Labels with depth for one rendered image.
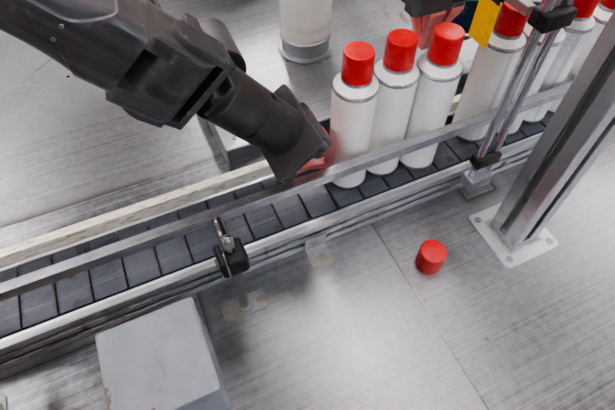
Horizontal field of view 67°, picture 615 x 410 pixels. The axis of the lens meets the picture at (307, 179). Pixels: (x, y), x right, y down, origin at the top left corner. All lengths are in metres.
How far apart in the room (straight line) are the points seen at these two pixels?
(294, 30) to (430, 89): 0.29
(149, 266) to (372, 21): 0.58
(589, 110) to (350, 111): 0.23
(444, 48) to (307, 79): 0.30
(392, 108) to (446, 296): 0.24
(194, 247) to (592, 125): 0.45
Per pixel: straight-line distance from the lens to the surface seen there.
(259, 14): 0.92
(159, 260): 0.59
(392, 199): 0.63
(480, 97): 0.65
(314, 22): 0.76
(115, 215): 0.60
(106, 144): 0.80
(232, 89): 0.42
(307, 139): 0.48
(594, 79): 0.50
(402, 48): 0.50
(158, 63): 0.38
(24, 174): 0.82
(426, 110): 0.57
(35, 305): 0.62
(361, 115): 0.52
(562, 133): 0.55
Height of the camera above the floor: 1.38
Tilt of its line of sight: 52 degrees down
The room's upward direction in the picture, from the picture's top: straight up
